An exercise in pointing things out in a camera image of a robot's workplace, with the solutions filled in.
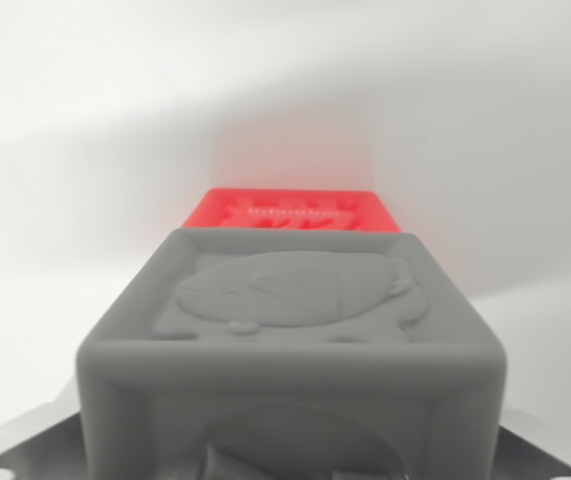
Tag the black-tipped silver gripper right finger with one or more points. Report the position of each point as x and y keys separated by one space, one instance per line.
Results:
x=540 y=457

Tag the black-tipped silver gripper left finger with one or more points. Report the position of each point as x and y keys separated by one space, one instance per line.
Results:
x=30 y=445

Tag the grey embossed toy cube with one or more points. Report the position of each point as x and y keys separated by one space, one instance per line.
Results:
x=290 y=360

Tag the red embossed toy cube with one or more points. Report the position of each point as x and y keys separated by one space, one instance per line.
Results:
x=290 y=212

